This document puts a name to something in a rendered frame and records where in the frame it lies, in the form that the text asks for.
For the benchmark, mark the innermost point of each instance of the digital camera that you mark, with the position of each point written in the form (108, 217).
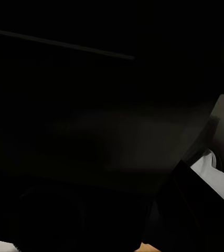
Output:
(99, 101)

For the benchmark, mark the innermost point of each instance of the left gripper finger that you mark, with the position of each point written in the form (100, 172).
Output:
(191, 212)

